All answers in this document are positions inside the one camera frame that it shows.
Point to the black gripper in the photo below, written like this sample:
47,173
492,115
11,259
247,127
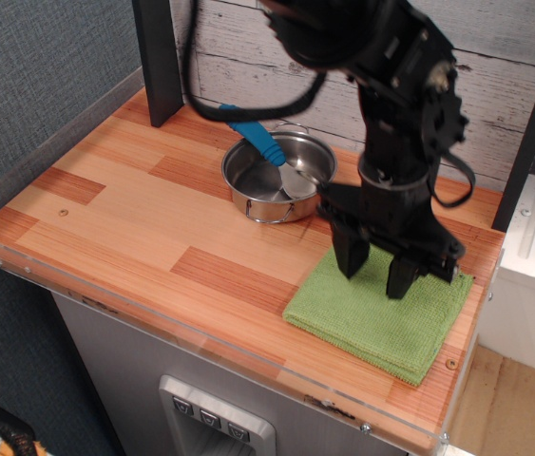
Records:
398,220

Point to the green towel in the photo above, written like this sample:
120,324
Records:
399,336

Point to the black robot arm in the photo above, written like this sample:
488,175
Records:
405,72

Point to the stainless steel pot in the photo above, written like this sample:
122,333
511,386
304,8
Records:
255,183

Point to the silver dispenser button panel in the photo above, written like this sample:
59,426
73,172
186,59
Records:
203,424

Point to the grey toy fridge cabinet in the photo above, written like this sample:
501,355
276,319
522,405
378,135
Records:
126,364

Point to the orange object at corner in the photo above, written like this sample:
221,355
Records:
21,445

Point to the blue handled metal spoon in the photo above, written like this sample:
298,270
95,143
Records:
293,184

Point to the black vertical post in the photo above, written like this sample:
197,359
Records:
159,56

